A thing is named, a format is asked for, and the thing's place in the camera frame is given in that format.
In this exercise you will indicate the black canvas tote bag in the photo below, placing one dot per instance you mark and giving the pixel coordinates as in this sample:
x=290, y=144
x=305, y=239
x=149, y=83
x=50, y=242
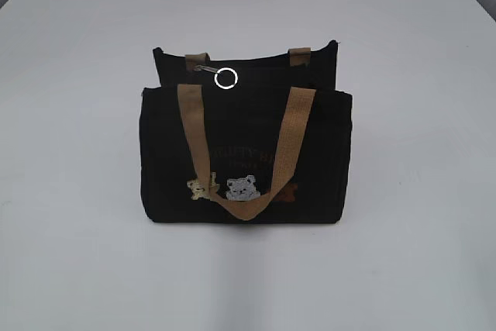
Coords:
x=244, y=104

